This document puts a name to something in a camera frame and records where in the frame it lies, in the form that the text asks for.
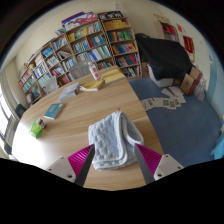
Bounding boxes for wooden bookshelf with books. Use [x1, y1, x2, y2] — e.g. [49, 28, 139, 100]
[18, 10, 144, 104]

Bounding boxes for teal book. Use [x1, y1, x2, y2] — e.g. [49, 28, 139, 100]
[43, 102, 65, 120]

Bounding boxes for small wall shelf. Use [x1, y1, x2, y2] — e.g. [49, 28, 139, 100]
[156, 20, 178, 43]

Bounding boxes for green plastic bag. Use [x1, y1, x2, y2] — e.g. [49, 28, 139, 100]
[28, 119, 44, 139]

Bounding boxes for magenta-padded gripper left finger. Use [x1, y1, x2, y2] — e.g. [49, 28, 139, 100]
[45, 143, 96, 187]

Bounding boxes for black cloth cover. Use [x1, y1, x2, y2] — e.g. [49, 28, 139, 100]
[134, 33, 194, 81]

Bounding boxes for yellow folder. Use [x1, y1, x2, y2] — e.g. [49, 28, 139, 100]
[99, 68, 127, 85]

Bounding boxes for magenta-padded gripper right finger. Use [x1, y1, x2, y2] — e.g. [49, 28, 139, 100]
[133, 143, 184, 185]

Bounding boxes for grey mesh chair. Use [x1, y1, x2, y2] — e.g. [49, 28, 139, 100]
[68, 59, 93, 81]

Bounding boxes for red wall poster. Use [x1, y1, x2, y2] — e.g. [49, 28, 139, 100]
[182, 34, 195, 54]

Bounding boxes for dark office chair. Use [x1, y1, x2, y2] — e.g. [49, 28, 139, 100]
[14, 103, 28, 119]

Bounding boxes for white bottle with red label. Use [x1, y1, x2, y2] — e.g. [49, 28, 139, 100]
[87, 61, 103, 82]

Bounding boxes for papers on floor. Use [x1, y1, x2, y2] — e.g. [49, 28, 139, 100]
[139, 85, 188, 111]

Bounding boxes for white chair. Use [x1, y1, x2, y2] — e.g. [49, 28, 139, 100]
[43, 75, 60, 95]

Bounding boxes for yellow book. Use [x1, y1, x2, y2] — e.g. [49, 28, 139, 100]
[79, 79, 106, 92]

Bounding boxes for cardboard box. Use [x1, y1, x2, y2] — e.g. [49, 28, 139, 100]
[179, 66, 203, 97]

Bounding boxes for white waffle towel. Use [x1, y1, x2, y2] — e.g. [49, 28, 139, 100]
[87, 110, 145, 171]

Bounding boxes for window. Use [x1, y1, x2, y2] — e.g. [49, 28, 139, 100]
[0, 93, 14, 148]

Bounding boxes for white storage box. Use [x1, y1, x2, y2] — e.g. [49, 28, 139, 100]
[146, 64, 174, 88]

